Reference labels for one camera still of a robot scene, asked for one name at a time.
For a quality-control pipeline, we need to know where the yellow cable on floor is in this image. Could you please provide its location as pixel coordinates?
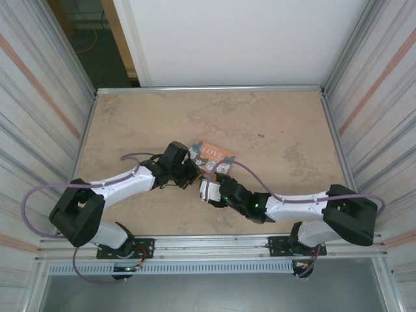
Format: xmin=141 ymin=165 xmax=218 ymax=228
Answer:
xmin=75 ymin=28 xmax=102 ymax=55

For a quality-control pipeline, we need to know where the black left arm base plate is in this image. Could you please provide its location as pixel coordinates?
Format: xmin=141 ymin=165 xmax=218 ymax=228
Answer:
xmin=96 ymin=238 xmax=155 ymax=260

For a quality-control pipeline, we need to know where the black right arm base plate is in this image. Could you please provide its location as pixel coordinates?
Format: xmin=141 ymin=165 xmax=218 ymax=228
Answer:
xmin=267 ymin=236 xmax=328 ymax=258

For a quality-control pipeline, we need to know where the white slotted cable duct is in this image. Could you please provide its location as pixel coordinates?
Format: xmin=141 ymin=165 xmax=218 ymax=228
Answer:
xmin=47 ymin=261 xmax=294 ymax=274

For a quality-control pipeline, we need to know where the aluminium mounting rail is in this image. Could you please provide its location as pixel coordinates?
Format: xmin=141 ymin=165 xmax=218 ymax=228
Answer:
xmin=34 ymin=231 xmax=388 ymax=262

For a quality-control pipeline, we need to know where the colourful LOVE picture book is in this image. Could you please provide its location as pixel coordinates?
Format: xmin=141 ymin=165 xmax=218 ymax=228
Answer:
xmin=186 ymin=138 xmax=235 ymax=176

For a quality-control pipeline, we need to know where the aluminium table edge bar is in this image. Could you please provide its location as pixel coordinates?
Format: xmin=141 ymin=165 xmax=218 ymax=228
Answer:
xmin=95 ymin=84 xmax=326 ymax=96

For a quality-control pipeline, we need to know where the wooden door frame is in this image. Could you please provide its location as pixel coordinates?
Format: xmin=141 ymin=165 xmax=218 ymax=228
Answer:
xmin=99 ymin=0 xmax=142 ymax=88

